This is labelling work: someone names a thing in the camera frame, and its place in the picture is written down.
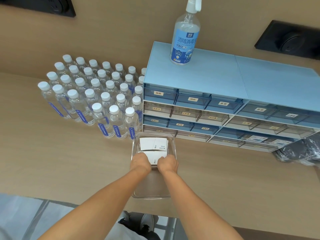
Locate person's right forearm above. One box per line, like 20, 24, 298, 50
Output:
160, 170, 244, 240

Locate black wall socket strip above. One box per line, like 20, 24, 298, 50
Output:
254, 20, 320, 60
5, 0, 76, 18

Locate label stack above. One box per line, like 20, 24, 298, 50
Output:
139, 137, 168, 151
137, 150, 167, 170

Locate group of clear water bottles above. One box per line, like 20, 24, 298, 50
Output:
37, 54, 148, 140

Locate person's left hand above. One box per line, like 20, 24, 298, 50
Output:
129, 152, 152, 174

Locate clear plastic tray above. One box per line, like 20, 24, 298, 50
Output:
131, 132, 177, 200

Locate person's left forearm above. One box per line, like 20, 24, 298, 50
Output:
37, 167, 152, 240

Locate person's right hand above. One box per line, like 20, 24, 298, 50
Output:
157, 155, 179, 174

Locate black plastic bag bundle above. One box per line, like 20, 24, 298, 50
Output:
272, 137, 320, 166

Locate person's right shoe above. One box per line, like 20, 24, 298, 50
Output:
140, 213, 155, 232

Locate blue label spray bottle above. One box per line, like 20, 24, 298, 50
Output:
170, 0, 202, 66

